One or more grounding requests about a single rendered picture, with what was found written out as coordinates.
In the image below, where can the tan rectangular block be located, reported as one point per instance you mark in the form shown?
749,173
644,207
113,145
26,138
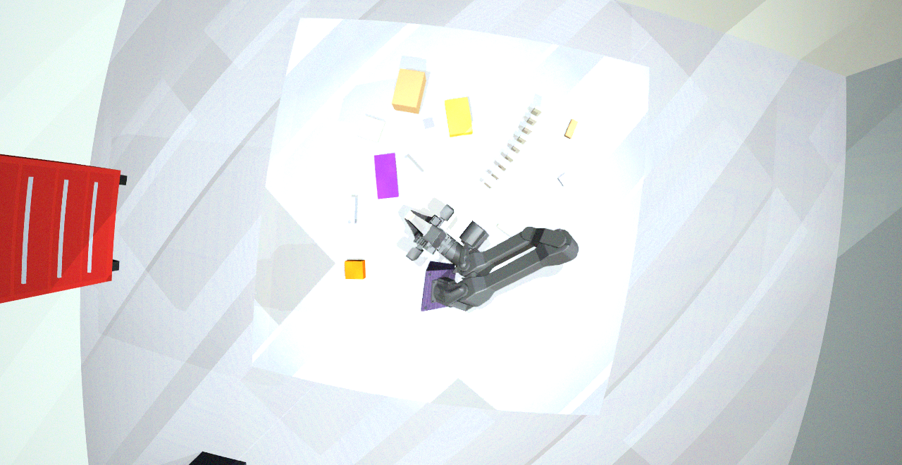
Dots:
409,91
571,128

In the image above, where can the orange block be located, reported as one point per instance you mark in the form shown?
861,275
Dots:
355,269

